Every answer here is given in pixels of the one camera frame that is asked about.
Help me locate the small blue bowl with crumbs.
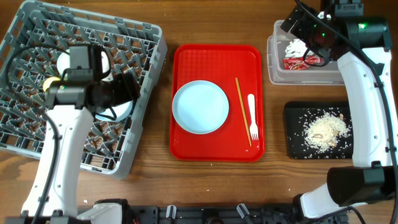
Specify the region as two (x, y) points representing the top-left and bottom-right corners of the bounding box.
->
(95, 101), (134, 122)

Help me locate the white napkin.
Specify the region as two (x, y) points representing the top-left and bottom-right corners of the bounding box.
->
(285, 39), (308, 58)

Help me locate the red snack wrapper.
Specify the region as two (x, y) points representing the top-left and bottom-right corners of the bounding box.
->
(283, 55), (323, 70)

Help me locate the yellow plastic cup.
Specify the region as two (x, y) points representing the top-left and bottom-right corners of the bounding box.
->
(42, 77), (60, 92)

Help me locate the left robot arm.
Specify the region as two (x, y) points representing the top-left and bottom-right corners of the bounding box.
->
(5, 74), (140, 223)

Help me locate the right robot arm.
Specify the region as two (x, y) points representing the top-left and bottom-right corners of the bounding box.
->
(282, 10), (397, 223)

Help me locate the grey dishwasher rack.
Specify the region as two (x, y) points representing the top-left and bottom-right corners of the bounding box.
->
(1, 1), (167, 179)

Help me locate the spilled rice food waste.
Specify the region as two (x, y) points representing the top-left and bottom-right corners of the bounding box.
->
(287, 107), (354, 159)

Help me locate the clear plastic bin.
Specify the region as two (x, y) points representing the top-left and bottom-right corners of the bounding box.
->
(267, 20), (344, 85)

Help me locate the black plastic tray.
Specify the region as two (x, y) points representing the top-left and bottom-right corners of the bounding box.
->
(283, 100), (355, 160)

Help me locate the red plastic tray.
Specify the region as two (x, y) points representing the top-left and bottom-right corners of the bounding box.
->
(169, 44), (265, 162)

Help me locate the large light blue plate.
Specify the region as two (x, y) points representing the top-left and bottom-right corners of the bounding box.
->
(172, 80), (229, 134)

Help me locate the wooden chopstick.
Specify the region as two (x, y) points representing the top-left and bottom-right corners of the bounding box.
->
(235, 77), (252, 147)

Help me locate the white plastic fork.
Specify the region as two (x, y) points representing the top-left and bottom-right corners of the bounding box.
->
(248, 94), (259, 141)

